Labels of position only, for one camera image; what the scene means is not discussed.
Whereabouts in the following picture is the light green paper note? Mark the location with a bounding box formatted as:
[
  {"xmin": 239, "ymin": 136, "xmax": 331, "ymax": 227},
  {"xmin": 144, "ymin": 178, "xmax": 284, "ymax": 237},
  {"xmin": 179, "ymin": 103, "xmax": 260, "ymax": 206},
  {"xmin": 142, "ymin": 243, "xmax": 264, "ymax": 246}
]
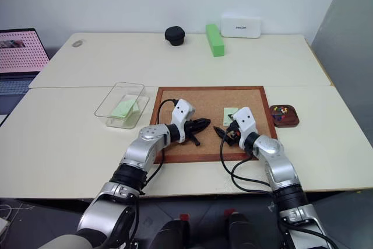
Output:
[
  {"xmin": 124, "ymin": 97, "xmax": 141, "ymax": 114},
  {"xmin": 221, "ymin": 107, "xmax": 238, "ymax": 127},
  {"xmin": 110, "ymin": 100, "xmax": 135, "ymax": 120}
]

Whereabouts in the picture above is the dark wooden tray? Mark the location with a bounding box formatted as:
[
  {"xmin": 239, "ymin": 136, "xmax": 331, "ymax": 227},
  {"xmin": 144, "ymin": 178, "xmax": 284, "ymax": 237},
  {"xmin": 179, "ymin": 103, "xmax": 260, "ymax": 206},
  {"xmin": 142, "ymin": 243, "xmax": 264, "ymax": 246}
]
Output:
[{"xmin": 268, "ymin": 104, "xmax": 301, "ymax": 128}]

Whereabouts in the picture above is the dark rounded shape red tab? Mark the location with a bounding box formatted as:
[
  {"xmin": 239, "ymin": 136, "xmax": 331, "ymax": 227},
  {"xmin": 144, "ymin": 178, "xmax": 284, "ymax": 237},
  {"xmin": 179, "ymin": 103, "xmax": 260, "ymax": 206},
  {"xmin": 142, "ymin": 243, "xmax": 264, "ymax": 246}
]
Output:
[
  {"xmin": 151, "ymin": 213, "xmax": 192, "ymax": 249},
  {"xmin": 223, "ymin": 208, "xmax": 259, "ymax": 249}
]

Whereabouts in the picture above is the clear plastic box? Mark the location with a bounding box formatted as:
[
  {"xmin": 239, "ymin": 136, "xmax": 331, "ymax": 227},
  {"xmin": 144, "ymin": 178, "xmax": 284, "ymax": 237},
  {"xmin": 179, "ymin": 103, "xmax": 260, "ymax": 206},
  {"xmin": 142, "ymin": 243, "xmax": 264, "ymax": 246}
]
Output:
[{"xmin": 94, "ymin": 82, "xmax": 150, "ymax": 129}]

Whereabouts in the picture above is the black round zip case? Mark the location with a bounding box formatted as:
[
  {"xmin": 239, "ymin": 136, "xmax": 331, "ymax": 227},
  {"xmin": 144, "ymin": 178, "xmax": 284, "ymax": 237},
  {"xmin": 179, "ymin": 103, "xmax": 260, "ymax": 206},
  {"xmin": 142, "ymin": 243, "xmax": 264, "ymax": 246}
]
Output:
[{"xmin": 164, "ymin": 26, "xmax": 186, "ymax": 47}]

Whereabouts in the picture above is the wood framed cork board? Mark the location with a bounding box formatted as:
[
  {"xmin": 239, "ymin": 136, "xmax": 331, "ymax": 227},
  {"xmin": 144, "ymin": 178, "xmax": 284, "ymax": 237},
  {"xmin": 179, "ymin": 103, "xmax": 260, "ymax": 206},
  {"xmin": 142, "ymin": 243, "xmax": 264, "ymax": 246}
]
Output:
[{"xmin": 149, "ymin": 86, "xmax": 279, "ymax": 164}]

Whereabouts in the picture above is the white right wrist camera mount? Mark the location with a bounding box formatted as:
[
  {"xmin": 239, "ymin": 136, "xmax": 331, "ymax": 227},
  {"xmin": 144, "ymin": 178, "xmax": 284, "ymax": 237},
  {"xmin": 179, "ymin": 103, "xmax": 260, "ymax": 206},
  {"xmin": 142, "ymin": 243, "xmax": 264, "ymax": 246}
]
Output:
[{"xmin": 233, "ymin": 107, "xmax": 259, "ymax": 148}]

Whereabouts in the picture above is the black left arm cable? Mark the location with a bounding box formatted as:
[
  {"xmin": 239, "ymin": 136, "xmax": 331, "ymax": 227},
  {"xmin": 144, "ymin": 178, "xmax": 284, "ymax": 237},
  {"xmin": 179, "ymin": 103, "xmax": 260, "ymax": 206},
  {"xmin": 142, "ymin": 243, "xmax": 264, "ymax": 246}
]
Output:
[{"xmin": 144, "ymin": 98, "xmax": 179, "ymax": 195}]

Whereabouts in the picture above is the beige rounded robot body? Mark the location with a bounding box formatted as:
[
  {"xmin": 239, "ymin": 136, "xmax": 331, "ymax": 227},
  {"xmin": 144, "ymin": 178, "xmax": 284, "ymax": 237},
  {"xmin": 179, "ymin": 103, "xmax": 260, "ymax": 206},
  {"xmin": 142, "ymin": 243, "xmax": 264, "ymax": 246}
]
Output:
[{"xmin": 36, "ymin": 232, "xmax": 98, "ymax": 249}]

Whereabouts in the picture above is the white thin cable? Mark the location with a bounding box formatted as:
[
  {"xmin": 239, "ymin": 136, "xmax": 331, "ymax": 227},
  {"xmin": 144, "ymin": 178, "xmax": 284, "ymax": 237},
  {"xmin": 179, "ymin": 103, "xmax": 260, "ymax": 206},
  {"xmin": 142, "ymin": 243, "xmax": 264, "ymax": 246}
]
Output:
[{"xmin": 0, "ymin": 201, "xmax": 34, "ymax": 220}]

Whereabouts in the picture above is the grey partition panel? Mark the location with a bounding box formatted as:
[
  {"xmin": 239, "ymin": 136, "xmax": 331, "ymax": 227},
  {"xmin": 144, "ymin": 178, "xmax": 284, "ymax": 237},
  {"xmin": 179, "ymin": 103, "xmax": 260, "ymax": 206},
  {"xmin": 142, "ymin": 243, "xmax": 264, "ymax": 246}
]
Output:
[{"xmin": 309, "ymin": 0, "xmax": 373, "ymax": 180}]

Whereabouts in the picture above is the open laptop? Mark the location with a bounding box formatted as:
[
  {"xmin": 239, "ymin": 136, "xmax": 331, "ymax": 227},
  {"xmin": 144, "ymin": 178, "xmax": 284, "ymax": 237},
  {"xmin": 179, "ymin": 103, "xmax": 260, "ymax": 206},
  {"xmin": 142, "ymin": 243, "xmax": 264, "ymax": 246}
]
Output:
[{"xmin": 0, "ymin": 28, "xmax": 51, "ymax": 115}]

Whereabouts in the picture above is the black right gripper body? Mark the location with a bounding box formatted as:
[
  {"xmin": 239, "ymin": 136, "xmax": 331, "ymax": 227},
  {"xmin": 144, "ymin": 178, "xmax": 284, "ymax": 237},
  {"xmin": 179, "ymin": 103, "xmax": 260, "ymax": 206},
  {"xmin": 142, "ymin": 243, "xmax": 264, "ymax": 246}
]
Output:
[{"xmin": 224, "ymin": 120, "xmax": 241, "ymax": 146}]

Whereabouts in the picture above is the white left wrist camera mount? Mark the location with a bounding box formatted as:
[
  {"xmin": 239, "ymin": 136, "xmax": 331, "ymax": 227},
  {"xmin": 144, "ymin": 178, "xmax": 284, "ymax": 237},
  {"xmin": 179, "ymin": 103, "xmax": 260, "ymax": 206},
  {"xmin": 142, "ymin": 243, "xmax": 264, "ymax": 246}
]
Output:
[{"xmin": 170, "ymin": 99, "xmax": 196, "ymax": 144}]

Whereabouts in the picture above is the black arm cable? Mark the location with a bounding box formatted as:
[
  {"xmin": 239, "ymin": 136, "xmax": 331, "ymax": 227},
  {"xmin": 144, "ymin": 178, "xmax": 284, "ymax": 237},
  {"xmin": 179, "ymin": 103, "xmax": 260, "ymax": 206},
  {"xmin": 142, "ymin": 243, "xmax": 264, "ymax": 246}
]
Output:
[
  {"xmin": 219, "ymin": 135, "xmax": 276, "ymax": 195},
  {"xmin": 144, "ymin": 98, "xmax": 179, "ymax": 195}
]

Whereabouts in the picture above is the white rounded case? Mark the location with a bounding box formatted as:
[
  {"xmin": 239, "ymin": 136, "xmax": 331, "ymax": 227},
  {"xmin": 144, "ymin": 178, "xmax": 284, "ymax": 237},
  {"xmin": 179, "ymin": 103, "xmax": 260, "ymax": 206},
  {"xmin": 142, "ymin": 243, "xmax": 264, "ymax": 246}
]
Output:
[{"xmin": 220, "ymin": 12, "xmax": 262, "ymax": 39}]

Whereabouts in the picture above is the long green box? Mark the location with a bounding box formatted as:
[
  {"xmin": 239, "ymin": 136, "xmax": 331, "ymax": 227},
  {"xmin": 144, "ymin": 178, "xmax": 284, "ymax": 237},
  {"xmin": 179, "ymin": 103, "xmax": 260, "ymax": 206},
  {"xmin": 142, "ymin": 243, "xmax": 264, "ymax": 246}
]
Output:
[{"xmin": 205, "ymin": 23, "xmax": 227, "ymax": 58}]

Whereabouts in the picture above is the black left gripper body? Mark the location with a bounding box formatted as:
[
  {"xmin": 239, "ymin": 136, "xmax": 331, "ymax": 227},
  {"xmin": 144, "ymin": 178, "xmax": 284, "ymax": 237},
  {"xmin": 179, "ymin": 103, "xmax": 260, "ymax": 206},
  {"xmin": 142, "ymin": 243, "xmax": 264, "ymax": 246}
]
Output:
[{"xmin": 184, "ymin": 118, "xmax": 202, "ymax": 141}]

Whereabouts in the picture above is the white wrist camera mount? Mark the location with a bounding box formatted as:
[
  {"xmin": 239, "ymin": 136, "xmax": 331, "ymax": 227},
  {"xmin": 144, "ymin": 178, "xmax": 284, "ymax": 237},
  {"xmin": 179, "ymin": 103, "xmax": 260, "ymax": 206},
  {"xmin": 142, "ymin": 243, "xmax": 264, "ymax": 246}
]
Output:
[
  {"xmin": 170, "ymin": 99, "xmax": 196, "ymax": 144},
  {"xmin": 233, "ymin": 107, "xmax": 259, "ymax": 148}
]

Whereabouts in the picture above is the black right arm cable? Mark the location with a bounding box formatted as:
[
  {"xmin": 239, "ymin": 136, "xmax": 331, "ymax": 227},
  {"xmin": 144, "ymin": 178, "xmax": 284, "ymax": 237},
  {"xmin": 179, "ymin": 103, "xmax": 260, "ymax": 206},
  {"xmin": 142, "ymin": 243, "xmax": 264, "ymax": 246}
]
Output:
[{"xmin": 219, "ymin": 135, "xmax": 276, "ymax": 195}]

